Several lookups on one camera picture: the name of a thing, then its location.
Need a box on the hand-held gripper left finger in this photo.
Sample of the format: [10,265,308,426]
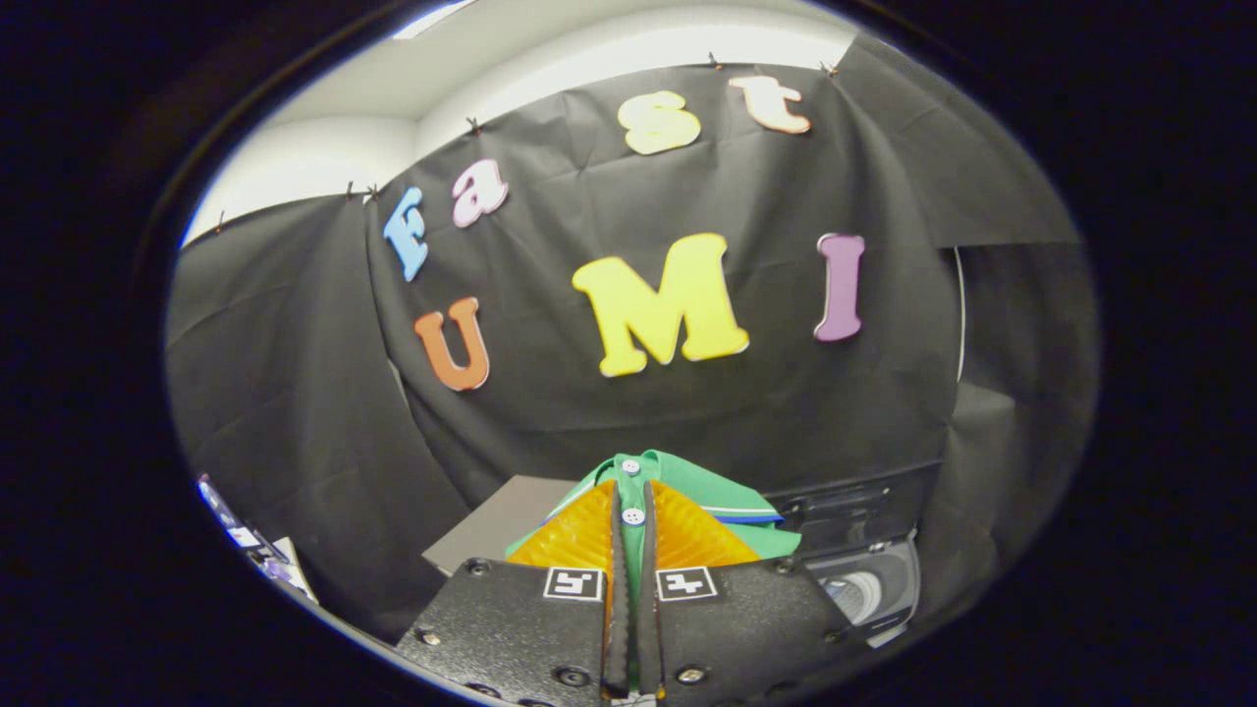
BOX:
[393,478,631,704]

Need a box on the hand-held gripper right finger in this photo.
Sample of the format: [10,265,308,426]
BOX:
[636,480,865,704]

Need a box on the green polo shirt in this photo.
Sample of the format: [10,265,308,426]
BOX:
[506,450,802,590]

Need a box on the grey washing machine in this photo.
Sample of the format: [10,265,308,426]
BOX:
[766,462,944,649]

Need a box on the dark transparent washing machine lid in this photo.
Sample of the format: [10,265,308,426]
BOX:
[766,462,944,557]

